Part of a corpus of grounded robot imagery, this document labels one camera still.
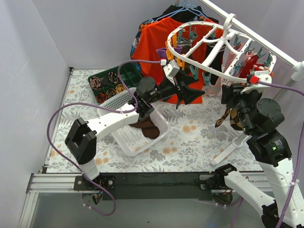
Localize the brown argyle sock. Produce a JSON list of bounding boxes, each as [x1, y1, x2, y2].
[[229, 108, 243, 131], [215, 108, 230, 128]]

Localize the white sock clip hanger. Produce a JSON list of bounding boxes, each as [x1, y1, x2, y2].
[[166, 13, 277, 84]]

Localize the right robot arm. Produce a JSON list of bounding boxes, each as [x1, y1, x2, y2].
[[196, 84, 304, 228]]

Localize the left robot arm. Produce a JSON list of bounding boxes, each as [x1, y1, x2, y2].
[[65, 72, 205, 190]]

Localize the pink patterned sock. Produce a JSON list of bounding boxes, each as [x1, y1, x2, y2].
[[206, 51, 235, 96]]

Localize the black striped sock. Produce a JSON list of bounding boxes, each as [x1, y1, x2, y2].
[[205, 43, 226, 85]]

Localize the purple yellow sock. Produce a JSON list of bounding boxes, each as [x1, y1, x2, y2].
[[156, 46, 182, 60]]

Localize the red sock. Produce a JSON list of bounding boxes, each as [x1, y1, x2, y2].
[[239, 54, 258, 78]]

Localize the orange t-shirt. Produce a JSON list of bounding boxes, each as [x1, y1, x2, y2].
[[132, 17, 212, 103]]

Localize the brown striped-cuff sock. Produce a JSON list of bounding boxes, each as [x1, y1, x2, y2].
[[178, 38, 192, 74]]

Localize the plain dark brown sock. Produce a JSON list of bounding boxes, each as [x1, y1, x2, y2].
[[130, 117, 160, 140]]

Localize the floral table mat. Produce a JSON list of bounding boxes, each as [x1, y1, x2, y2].
[[46, 68, 266, 173]]

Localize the white plastic basket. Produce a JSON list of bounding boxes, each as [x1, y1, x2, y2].
[[100, 90, 170, 156]]

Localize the white clothes rack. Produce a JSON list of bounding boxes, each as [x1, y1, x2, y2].
[[202, 0, 304, 161]]

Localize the dark patterned shirt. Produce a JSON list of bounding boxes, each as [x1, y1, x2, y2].
[[130, 18, 152, 68]]

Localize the green divided organizer tray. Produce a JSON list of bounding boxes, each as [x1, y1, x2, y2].
[[87, 63, 142, 104]]

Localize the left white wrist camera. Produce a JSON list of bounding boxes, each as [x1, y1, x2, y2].
[[162, 60, 180, 78]]

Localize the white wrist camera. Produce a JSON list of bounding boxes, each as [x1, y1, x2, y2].
[[241, 70, 273, 94], [162, 60, 180, 78]]

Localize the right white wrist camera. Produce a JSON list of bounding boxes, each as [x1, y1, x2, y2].
[[241, 70, 273, 94]]

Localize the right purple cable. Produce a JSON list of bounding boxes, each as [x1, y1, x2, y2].
[[228, 79, 304, 228]]

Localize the purple cable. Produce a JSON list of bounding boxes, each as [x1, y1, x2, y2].
[[46, 59, 167, 217], [228, 79, 304, 228]]

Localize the blue wire hanger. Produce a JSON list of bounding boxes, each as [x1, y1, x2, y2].
[[151, 5, 208, 23]]

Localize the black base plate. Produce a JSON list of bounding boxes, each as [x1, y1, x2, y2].
[[73, 172, 226, 202]]

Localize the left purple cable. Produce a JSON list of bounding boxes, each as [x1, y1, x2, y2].
[[46, 59, 167, 217]]

